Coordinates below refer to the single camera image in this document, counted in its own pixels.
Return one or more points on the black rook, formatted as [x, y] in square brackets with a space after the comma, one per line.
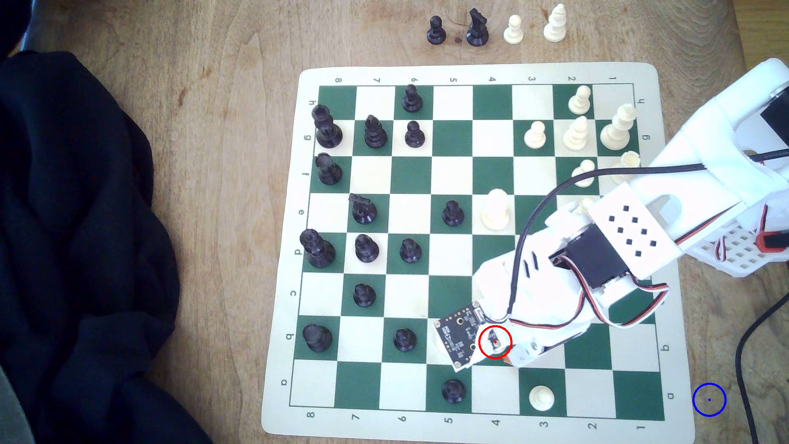
[318, 338]
[328, 172]

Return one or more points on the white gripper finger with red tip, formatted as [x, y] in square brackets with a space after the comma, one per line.
[527, 353]

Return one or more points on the white king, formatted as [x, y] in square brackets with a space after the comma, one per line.
[615, 134]

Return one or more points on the white rook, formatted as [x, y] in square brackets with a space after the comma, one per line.
[629, 159]

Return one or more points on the green and cream chess mat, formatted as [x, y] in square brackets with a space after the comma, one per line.
[370, 382]

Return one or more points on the black knight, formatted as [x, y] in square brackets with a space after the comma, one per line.
[363, 211]
[476, 32]

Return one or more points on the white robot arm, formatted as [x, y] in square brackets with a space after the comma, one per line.
[696, 135]

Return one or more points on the black pawn d7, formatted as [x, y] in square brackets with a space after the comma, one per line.
[367, 250]

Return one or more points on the white bishop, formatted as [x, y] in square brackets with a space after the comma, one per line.
[575, 138]
[555, 28]

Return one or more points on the black bishop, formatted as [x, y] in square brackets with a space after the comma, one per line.
[375, 135]

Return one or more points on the orange red base clamp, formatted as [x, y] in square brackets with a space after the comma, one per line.
[766, 242]

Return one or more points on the white pawn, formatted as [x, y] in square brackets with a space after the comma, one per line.
[585, 166]
[535, 137]
[579, 103]
[513, 33]
[585, 203]
[542, 399]

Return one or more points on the camera circuit board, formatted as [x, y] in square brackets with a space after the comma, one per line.
[459, 336]

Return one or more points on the white grid robot base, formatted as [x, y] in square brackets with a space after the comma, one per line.
[736, 254]

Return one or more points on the black cloth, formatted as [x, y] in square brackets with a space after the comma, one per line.
[80, 246]

